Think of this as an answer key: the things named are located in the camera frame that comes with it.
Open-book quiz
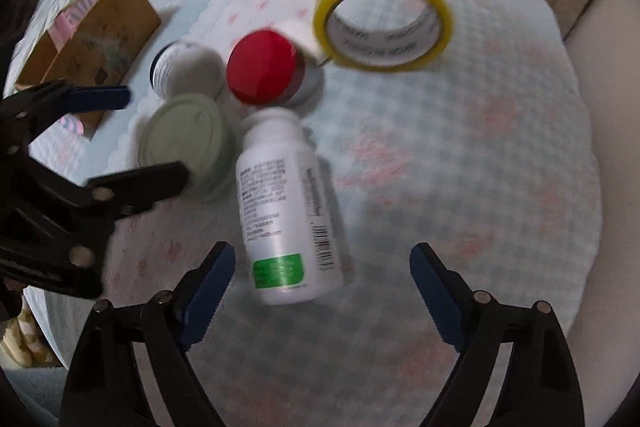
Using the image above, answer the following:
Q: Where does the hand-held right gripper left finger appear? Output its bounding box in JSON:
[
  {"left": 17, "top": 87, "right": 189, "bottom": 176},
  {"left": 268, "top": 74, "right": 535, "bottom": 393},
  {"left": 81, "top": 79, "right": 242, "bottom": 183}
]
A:
[{"left": 60, "top": 242, "right": 237, "bottom": 427}]

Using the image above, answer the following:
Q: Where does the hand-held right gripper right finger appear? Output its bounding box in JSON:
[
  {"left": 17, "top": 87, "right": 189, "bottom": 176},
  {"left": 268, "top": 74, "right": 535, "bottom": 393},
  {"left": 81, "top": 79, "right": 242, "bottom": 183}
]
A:
[{"left": 409, "top": 243, "right": 586, "bottom": 427}]

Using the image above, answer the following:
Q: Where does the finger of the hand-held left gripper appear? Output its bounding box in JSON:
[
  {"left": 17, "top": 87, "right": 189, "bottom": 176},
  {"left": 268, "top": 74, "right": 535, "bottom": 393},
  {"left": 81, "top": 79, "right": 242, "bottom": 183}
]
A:
[
  {"left": 9, "top": 161, "right": 190, "bottom": 268},
  {"left": 0, "top": 79, "right": 132, "bottom": 168}
]

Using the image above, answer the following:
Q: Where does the green lid round jar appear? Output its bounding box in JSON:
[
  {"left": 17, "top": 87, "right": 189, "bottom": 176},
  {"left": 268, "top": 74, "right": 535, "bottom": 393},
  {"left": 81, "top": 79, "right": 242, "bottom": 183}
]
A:
[{"left": 136, "top": 94, "right": 238, "bottom": 202}]

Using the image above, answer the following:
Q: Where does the white bottle green label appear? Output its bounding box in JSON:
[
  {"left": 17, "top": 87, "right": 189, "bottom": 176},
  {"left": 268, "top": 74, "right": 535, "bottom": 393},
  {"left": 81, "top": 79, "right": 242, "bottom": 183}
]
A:
[{"left": 235, "top": 107, "right": 346, "bottom": 306}]

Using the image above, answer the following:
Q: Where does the brown cardboard box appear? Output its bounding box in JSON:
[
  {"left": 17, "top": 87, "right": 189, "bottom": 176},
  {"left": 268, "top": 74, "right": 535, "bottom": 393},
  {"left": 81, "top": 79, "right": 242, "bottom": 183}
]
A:
[{"left": 14, "top": 0, "right": 162, "bottom": 142}]

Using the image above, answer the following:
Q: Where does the yellow patterned cloth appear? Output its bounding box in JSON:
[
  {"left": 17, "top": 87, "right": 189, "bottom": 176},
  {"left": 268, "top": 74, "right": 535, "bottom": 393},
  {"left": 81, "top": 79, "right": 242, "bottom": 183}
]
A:
[{"left": 0, "top": 307, "right": 61, "bottom": 368}]

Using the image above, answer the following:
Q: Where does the white cap dark bottle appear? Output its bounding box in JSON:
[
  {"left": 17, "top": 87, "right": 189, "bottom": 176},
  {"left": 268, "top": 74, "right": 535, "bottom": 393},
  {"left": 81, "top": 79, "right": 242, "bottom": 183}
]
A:
[{"left": 149, "top": 41, "right": 225, "bottom": 100}]

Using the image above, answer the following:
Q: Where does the checked light blue tablecloth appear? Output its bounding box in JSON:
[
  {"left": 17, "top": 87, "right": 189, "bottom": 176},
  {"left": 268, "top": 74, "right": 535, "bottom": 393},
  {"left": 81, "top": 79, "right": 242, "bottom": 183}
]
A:
[{"left": 5, "top": 0, "right": 603, "bottom": 427}]

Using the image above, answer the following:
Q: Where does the red lid jar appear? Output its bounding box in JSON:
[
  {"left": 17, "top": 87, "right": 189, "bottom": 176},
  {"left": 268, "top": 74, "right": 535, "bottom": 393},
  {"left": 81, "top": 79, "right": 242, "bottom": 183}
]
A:
[{"left": 226, "top": 31, "right": 323, "bottom": 108}]

